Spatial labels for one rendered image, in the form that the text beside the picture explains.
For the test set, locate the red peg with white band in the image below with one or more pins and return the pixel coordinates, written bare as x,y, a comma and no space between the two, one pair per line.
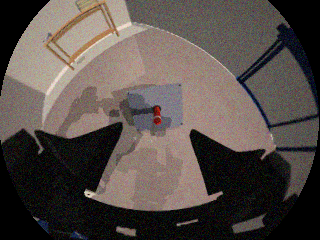
156,116

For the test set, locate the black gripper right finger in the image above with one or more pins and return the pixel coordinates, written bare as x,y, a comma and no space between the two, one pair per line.
220,164

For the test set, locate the light grey panel with hole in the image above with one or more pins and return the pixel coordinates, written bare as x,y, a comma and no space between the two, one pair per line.
169,99

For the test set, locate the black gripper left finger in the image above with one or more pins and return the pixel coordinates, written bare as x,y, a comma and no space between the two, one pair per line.
87,155

